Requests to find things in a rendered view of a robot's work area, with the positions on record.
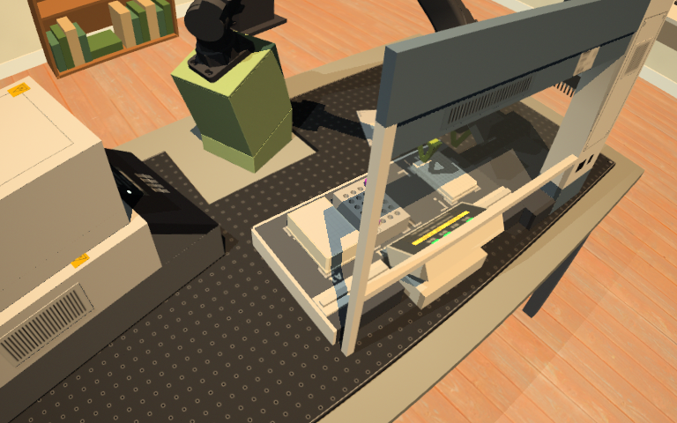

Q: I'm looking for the beige benchtop instrument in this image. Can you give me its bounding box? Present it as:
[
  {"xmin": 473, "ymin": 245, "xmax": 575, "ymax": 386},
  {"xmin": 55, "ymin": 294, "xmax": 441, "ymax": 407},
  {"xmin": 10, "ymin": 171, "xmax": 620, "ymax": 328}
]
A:
[{"xmin": 0, "ymin": 76, "xmax": 225, "ymax": 423}]

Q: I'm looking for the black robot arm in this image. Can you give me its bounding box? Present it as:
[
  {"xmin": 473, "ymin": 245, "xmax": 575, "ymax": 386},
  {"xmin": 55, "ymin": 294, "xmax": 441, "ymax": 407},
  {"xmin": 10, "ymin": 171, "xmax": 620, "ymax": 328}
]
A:
[{"xmin": 184, "ymin": 0, "xmax": 478, "ymax": 83}]

